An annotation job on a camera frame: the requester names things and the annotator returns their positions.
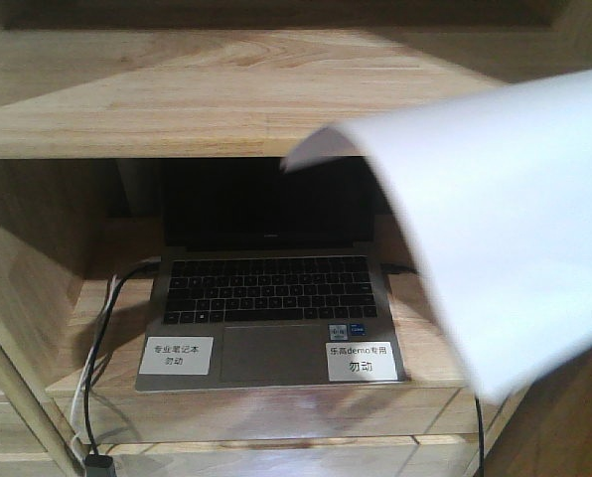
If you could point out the white paper sheets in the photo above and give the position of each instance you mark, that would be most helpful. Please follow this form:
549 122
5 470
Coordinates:
493 194

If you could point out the grey open laptop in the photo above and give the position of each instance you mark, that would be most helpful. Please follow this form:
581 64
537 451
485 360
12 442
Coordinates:
273 265

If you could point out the white label right palmrest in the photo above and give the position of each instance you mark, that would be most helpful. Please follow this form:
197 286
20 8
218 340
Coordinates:
361 362

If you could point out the white label palmrest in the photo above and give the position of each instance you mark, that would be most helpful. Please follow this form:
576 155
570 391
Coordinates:
177 356
361 362

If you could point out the white label left palmrest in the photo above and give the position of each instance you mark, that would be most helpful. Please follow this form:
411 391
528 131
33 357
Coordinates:
177 356

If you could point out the wooden shelf unit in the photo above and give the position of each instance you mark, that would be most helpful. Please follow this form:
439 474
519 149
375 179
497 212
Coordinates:
93 93

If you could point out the black power adapter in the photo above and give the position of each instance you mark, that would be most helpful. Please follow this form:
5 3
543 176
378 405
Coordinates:
97 465

